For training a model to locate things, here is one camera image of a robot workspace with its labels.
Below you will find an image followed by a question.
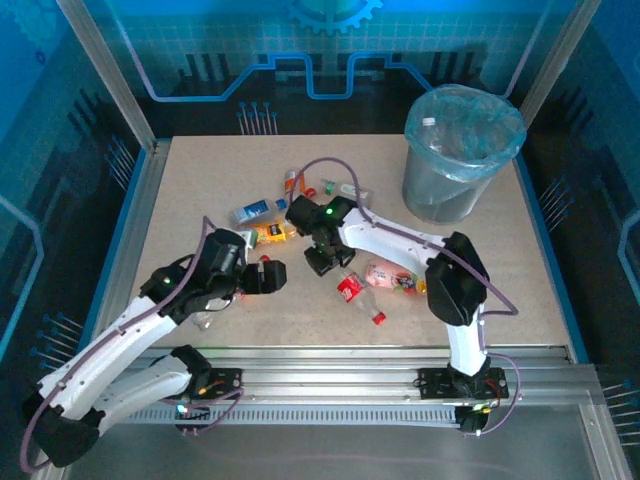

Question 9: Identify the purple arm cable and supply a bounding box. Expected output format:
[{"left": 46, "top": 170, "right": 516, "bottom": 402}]
[
  {"left": 19, "top": 215, "right": 246, "bottom": 474},
  {"left": 294, "top": 157, "right": 522, "bottom": 437}
]

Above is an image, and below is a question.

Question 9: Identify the grey waste bin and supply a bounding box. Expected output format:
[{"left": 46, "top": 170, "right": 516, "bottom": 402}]
[{"left": 402, "top": 144, "right": 499, "bottom": 225}]

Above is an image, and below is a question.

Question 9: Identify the pink juice bottle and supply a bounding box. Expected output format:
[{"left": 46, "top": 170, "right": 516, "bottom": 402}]
[{"left": 364, "top": 259, "right": 430, "bottom": 298}]

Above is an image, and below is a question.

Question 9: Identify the aluminium frame post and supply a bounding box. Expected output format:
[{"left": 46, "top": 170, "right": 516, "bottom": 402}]
[
  {"left": 514, "top": 0, "right": 609, "bottom": 119},
  {"left": 54, "top": 0, "right": 159, "bottom": 154}
]

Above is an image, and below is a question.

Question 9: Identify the aluminium table side rail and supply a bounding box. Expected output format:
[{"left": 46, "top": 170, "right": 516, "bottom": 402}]
[{"left": 89, "top": 139, "right": 174, "bottom": 346}]

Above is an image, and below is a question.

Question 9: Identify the black connector box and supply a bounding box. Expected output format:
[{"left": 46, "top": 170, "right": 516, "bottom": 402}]
[
  {"left": 172, "top": 394, "right": 211, "bottom": 436},
  {"left": 457, "top": 404, "right": 494, "bottom": 436}
]

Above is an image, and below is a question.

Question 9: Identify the clear bottle green cap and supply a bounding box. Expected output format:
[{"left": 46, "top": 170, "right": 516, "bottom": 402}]
[{"left": 319, "top": 178, "right": 374, "bottom": 201}]

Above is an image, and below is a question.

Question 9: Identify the metal front panel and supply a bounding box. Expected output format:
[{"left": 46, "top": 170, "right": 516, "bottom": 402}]
[{"left": 34, "top": 424, "right": 631, "bottom": 480}]

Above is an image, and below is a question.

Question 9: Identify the water bottle white cap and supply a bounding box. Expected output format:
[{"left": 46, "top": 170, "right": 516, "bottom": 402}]
[{"left": 421, "top": 116, "right": 454, "bottom": 154}]

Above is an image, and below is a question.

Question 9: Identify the orange juice bottle black label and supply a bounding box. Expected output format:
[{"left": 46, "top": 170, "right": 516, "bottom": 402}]
[{"left": 247, "top": 221, "right": 300, "bottom": 246}]

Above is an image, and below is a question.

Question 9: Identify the clear bottle blue label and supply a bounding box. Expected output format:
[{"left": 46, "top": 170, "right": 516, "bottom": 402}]
[{"left": 228, "top": 198, "right": 288, "bottom": 225}]

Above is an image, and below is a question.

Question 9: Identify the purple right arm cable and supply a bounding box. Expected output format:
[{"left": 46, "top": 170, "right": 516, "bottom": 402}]
[{"left": 294, "top": 157, "right": 522, "bottom": 437}]

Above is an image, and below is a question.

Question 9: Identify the aluminium front rail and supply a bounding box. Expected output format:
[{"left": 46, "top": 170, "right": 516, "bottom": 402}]
[{"left": 62, "top": 344, "right": 604, "bottom": 409}]

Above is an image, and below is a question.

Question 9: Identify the grey trash bin blue liner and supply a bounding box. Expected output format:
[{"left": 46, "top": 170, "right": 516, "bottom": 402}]
[{"left": 403, "top": 83, "right": 529, "bottom": 182}]

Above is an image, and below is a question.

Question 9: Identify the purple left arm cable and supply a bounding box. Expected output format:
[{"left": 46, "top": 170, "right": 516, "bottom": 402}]
[{"left": 19, "top": 215, "right": 246, "bottom": 474}]

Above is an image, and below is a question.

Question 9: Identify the slotted cable duct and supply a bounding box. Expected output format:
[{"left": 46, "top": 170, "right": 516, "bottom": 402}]
[{"left": 79, "top": 405, "right": 464, "bottom": 427}]

